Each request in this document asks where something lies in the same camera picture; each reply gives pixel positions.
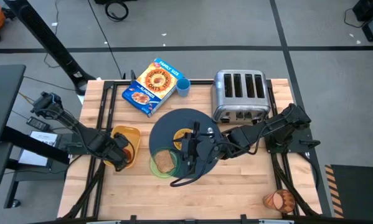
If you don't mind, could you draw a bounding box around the brown toast slice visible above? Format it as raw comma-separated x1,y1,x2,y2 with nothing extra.
154,149,176,174

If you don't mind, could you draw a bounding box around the black desk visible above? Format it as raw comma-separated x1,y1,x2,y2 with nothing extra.
0,64,71,218

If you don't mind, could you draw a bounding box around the black power adapter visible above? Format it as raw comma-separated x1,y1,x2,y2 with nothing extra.
26,116,52,132

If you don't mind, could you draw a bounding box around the green translucent plate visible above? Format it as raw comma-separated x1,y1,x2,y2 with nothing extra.
149,146,182,179

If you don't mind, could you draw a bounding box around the round dark woven placemat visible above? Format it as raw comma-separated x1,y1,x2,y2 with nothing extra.
148,108,224,179

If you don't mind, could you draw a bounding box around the yellow patterned bowl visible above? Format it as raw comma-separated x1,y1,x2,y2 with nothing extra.
172,128,194,151

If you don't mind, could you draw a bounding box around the blue plastic cup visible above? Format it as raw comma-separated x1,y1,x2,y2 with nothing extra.
176,77,191,98

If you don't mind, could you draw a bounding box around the blue cereal box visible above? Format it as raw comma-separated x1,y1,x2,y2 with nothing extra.
121,57,184,118

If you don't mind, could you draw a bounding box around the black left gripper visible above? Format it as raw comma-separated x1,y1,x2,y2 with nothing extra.
106,133,134,173

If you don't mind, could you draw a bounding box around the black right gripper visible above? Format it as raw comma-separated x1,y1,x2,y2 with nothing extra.
181,121,229,180

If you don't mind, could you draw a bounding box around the white paper sheet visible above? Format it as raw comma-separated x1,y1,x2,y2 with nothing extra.
17,130,59,167

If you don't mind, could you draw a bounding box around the black mat with striped edges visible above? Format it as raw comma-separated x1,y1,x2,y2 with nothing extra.
324,164,373,219

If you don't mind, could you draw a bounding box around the coiled black cable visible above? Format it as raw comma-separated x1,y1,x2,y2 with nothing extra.
104,0,130,22

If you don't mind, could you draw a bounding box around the yellow plastic bin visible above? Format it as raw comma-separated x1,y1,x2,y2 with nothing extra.
103,125,142,170

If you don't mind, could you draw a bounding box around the silver four-slot toaster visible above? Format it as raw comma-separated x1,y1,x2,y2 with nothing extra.
210,69,271,124

